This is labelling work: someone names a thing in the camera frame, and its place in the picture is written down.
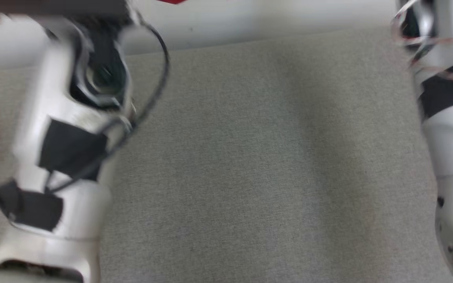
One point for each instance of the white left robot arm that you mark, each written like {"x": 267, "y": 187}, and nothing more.
{"x": 34, "y": 118}

